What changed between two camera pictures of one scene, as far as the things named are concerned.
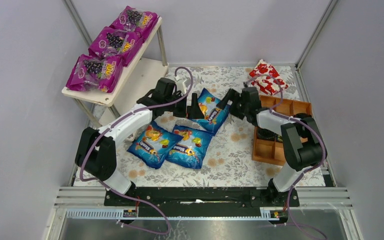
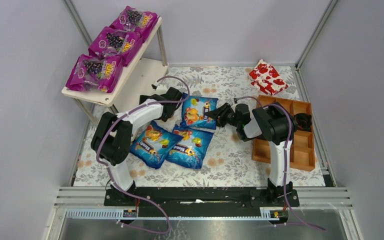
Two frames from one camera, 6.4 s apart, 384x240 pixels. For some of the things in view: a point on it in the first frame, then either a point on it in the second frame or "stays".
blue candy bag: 154,145 stays
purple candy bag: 105,42 stays
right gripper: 235,104 to 225,114
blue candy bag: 191,150 stays
